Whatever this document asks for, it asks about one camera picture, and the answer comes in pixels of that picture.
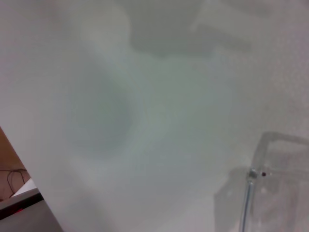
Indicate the grey cabinet with dark edge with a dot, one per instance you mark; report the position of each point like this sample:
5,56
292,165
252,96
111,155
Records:
29,217

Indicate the clear white glasses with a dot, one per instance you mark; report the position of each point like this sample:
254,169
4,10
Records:
251,176

